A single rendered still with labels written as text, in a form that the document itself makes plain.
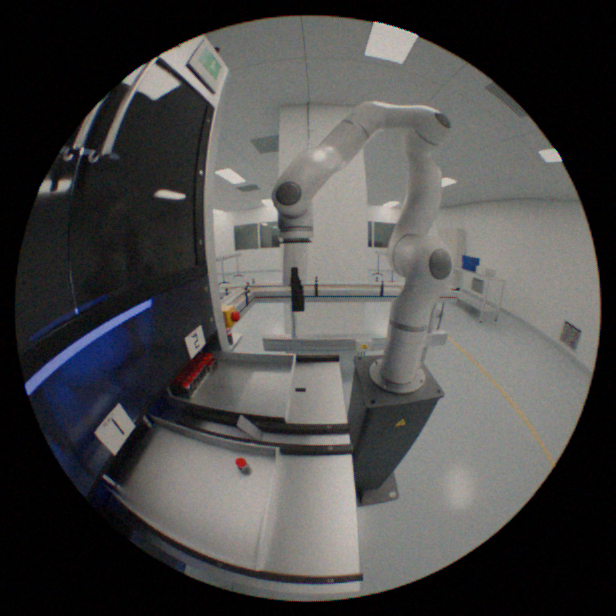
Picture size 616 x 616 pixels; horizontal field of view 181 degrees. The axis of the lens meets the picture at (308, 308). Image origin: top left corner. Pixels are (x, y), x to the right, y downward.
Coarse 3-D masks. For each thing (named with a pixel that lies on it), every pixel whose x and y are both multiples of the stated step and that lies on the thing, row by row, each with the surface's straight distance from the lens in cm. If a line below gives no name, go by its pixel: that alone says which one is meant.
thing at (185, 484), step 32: (160, 448) 52; (192, 448) 48; (224, 448) 46; (256, 448) 41; (128, 480) 53; (160, 480) 48; (192, 480) 45; (224, 480) 42; (256, 480) 41; (160, 512) 46; (192, 512) 43; (224, 512) 40; (256, 512) 39; (192, 544) 42; (224, 544) 40; (256, 544) 38
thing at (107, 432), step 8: (120, 408) 40; (112, 416) 40; (120, 416) 41; (104, 424) 39; (112, 424) 40; (120, 424) 41; (128, 424) 42; (96, 432) 39; (104, 432) 40; (112, 432) 41; (120, 432) 42; (128, 432) 43; (104, 440) 40; (112, 440) 41; (120, 440) 42; (112, 448) 41
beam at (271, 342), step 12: (264, 336) 158; (276, 336) 156; (288, 336) 155; (300, 336) 154; (312, 336) 153; (324, 336) 153; (336, 336) 153; (348, 336) 154; (360, 336) 156; (372, 336) 157; (384, 336) 160; (432, 336) 180; (444, 336) 189; (264, 348) 160; (276, 348) 157; (288, 348) 156; (300, 348) 154; (312, 348) 154; (324, 348) 154; (336, 348) 154; (348, 348) 156; (372, 348) 162
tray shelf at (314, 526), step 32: (320, 384) 57; (160, 416) 59; (288, 416) 49; (320, 416) 48; (288, 480) 40; (320, 480) 40; (352, 480) 40; (288, 512) 38; (320, 512) 38; (352, 512) 38; (160, 544) 46; (288, 544) 38; (320, 544) 38; (352, 544) 38; (224, 576) 41
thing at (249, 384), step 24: (216, 360) 73; (240, 360) 70; (264, 360) 66; (288, 360) 65; (216, 384) 62; (240, 384) 59; (264, 384) 58; (288, 384) 57; (216, 408) 49; (240, 408) 52; (264, 408) 51; (288, 408) 49
